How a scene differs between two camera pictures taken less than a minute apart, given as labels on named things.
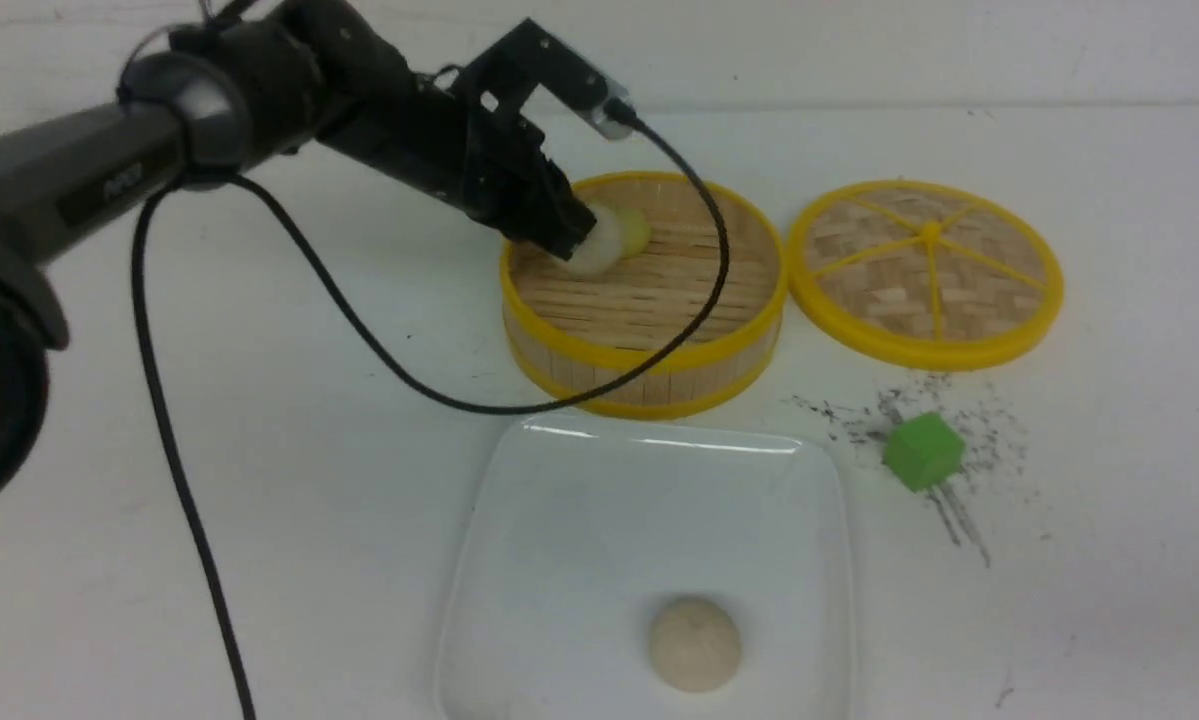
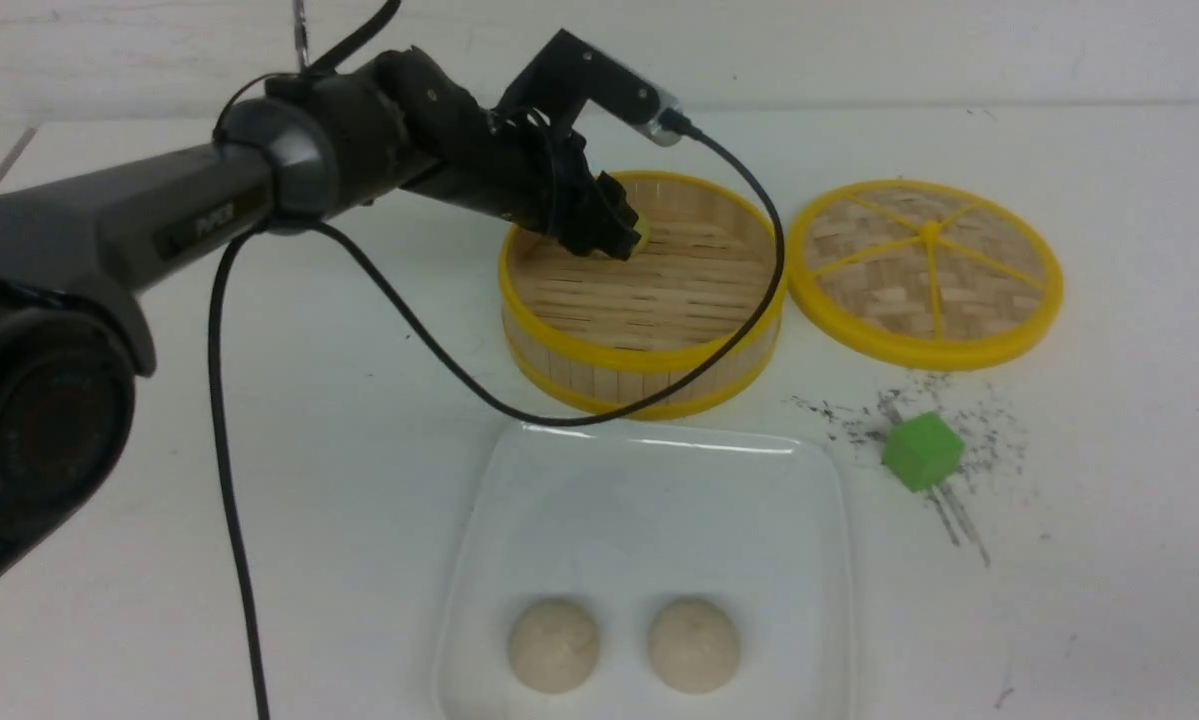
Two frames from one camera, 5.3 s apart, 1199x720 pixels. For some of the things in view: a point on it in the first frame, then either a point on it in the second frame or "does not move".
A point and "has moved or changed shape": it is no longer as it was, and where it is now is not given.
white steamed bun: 695,645 does not move
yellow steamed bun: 637,232 does not move
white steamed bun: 600,249 has moved or changed shape
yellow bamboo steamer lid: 929,274 does not move
